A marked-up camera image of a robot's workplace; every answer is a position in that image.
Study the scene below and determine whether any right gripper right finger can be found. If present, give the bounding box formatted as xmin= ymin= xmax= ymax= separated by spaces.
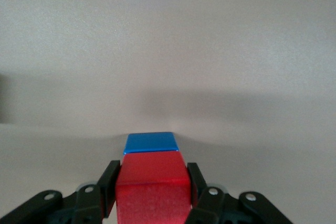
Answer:
xmin=183 ymin=162 xmax=298 ymax=224

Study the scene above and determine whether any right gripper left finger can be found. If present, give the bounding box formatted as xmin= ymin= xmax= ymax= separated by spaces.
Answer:
xmin=0 ymin=160 xmax=122 ymax=224

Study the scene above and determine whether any red block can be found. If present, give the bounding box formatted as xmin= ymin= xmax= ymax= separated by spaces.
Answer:
xmin=114 ymin=151 xmax=200 ymax=224

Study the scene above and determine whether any blue block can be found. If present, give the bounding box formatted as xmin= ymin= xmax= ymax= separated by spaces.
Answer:
xmin=122 ymin=131 xmax=181 ymax=156

